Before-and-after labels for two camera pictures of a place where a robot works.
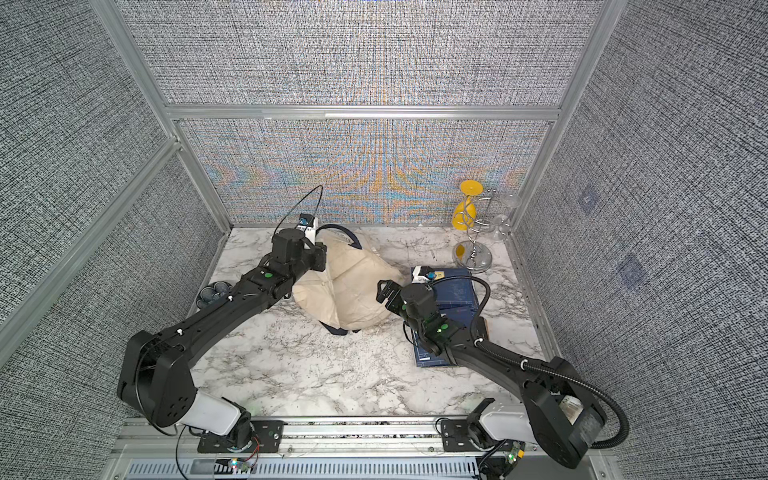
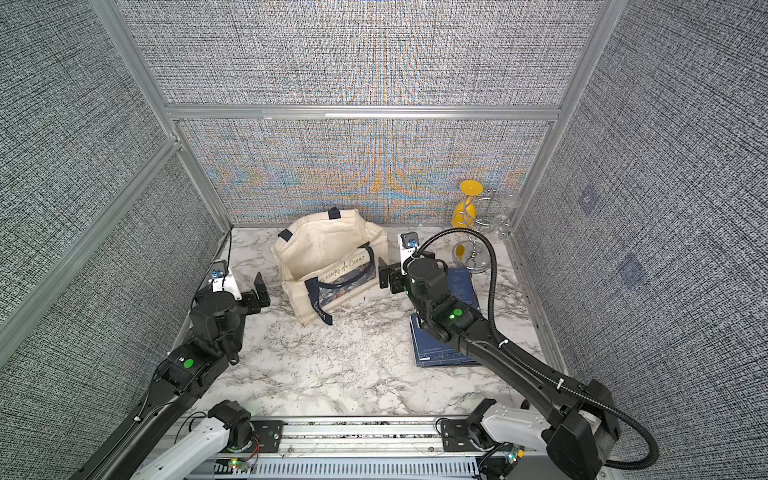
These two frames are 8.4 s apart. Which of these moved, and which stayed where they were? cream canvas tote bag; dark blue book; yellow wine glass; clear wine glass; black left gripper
Moved: black left gripper; cream canvas tote bag
Stayed: clear wine glass; yellow wine glass; dark blue book
